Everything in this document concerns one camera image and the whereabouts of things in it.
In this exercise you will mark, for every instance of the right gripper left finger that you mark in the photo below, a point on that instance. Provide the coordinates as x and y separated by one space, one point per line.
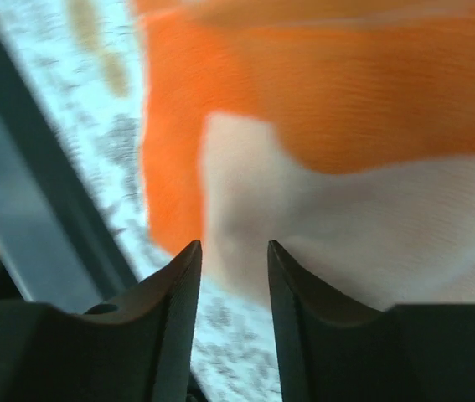
134 347

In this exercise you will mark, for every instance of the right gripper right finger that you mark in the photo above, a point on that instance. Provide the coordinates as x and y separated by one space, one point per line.
332 348

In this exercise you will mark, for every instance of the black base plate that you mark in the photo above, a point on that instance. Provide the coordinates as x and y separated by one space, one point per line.
55 245

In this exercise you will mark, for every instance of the orange peach printed towel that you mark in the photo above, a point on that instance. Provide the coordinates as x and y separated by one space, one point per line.
345 130

